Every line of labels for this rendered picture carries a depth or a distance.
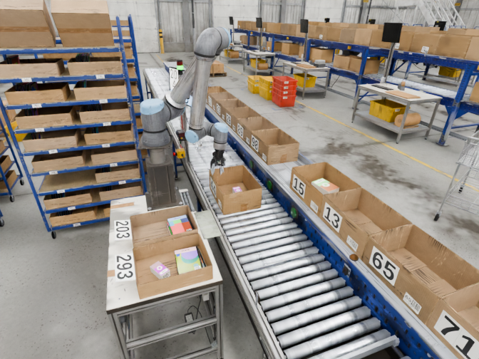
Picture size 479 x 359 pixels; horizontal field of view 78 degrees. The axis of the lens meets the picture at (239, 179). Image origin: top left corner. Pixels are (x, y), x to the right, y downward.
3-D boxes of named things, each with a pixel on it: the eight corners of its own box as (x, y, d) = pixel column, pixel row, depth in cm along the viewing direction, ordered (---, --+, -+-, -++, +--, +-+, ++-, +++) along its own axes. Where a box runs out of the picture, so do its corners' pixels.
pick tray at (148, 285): (135, 261, 169) (132, 247, 164) (199, 245, 181) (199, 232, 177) (139, 300, 146) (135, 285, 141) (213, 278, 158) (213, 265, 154)
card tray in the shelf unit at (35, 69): (-1, 78, 223) (-7, 64, 218) (12, 72, 248) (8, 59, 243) (59, 76, 234) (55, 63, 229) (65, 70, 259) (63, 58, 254)
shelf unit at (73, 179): (50, 241, 292) (-38, 14, 197) (58, 214, 332) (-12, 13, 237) (152, 221, 322) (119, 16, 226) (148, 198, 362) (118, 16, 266)
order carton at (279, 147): (249, 147, 282) (250, 131, 273) (277, 144, 291) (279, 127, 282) (267, 165, 250) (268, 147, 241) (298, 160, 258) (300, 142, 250)
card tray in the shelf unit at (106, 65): (69, 75, 237) (66, 62, 232) (73, 70, 261) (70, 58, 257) (122, 73, 249) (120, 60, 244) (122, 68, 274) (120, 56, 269)
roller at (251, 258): (234, 262, 176) (234, 256, 174) (310, 243, 192) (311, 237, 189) (237, 268, 172) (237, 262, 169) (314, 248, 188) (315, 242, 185)
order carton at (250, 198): (209, 188, 241) (208, 169, 233) (242, 182, 250) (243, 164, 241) (223, 215, 209) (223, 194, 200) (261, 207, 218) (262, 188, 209)
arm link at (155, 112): (137, 128, 194) (133, 102, 185) (154, 121, 208) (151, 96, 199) (156, 133, 189) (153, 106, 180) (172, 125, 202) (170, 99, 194)
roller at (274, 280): (246, 287, 160) (246, 281, 158) (327, 264, 176) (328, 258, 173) (249, 294, 156) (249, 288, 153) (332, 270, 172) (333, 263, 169)
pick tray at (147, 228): (131, 228, 195) (129, 216, 190) (189, 216, 207) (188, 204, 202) (135, 257, 172) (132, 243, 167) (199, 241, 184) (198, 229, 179)
